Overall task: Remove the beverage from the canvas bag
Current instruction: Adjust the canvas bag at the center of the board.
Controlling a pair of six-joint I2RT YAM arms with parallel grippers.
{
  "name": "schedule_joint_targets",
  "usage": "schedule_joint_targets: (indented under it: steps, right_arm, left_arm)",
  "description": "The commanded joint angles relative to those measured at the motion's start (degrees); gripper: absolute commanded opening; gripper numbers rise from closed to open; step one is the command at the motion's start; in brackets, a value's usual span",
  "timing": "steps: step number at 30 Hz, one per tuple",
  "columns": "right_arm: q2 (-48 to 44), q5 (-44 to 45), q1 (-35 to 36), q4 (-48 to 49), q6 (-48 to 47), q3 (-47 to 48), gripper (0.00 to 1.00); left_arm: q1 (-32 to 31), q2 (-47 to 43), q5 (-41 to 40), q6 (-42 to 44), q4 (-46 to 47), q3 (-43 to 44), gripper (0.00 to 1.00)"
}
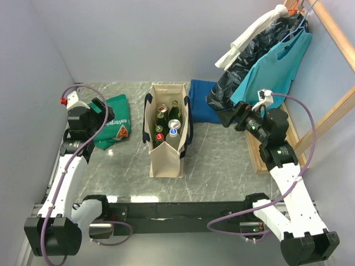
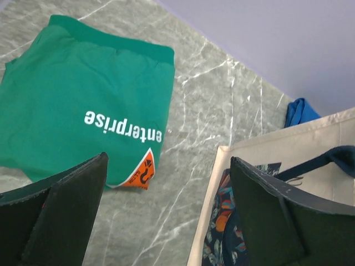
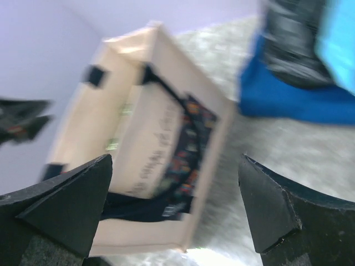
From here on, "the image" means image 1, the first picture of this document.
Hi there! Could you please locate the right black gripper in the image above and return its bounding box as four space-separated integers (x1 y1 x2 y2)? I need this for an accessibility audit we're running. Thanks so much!
215 100 269 142

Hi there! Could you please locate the clear blue cap bottle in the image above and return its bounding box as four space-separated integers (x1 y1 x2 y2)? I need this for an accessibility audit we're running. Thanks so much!
166 129 181 150

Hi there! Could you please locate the red cap cola bottle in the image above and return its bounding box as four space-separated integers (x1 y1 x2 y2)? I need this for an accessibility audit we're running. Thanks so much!
154 132 165 148

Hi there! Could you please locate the beige canvas tote bag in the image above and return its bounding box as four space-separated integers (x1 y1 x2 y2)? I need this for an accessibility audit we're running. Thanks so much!
143 84 193 178

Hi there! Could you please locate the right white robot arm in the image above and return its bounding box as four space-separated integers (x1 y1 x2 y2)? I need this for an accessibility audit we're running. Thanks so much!
217 101 340 265

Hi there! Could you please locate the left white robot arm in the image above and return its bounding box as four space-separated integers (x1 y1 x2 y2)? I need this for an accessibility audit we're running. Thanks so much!
24 96 115 257

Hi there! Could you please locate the dark patterned hanging garment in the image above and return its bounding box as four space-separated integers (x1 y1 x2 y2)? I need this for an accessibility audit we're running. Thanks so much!
206 14 308 111

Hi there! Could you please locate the green folded t-shirt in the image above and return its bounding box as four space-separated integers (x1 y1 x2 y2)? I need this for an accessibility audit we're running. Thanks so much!
94 94 131 150

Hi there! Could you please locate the blue folded cloth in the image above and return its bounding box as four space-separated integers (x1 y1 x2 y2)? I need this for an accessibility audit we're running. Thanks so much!
188 79 221 124

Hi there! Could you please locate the turquoise hanging t-shirt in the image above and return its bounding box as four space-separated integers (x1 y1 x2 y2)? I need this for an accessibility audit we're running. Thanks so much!
230 29 312 105

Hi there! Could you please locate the green glass bottle far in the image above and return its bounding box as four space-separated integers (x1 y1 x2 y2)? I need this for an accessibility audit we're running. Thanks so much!
169 100 182 122

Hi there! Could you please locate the green glass bottle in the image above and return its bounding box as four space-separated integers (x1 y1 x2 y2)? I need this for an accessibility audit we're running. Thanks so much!
169 100 182 122
155 125 164 140
156 111 168 131

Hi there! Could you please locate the silver top can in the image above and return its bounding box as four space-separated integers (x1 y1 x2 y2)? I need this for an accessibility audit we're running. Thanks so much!
168 119 181 131

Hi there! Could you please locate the green glass bottle near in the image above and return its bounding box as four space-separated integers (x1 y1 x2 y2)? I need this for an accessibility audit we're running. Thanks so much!
155 125 164 140

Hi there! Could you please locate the green glass bottle middle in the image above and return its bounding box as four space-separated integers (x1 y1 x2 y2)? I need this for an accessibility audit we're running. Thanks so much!
156 111 168 131

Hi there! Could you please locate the blue clothes hanger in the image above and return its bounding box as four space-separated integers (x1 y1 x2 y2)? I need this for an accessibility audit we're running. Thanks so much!
279 0 320 44

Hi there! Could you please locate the white hanging garment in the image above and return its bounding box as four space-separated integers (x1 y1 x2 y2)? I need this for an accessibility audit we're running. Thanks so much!
215 4 288 71

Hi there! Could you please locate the orange clothes hanger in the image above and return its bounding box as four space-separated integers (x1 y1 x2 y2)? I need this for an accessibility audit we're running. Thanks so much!
283 0 304 16

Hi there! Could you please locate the wooden clothes rack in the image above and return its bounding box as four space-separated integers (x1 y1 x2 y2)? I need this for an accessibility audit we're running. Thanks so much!
245 0 355 175

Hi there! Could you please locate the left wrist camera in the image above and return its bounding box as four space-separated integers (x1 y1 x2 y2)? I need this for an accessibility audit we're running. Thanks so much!
60 91 90 111

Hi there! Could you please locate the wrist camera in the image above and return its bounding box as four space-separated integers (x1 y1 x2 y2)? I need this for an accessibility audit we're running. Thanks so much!
252 89 273 111
60 91 90 111

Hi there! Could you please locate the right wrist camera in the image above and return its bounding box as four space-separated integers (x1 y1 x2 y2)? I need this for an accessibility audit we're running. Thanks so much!
252 89 273 111

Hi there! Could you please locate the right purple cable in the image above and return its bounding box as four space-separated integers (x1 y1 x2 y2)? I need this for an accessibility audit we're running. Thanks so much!
206 93 317 236

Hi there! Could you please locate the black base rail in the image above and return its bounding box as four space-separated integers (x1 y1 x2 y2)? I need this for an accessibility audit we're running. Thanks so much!
94 201 246 234

